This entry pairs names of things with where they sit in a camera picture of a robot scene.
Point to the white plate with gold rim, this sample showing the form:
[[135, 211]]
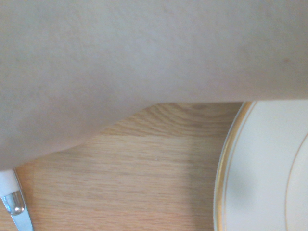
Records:
[[260, 168]]

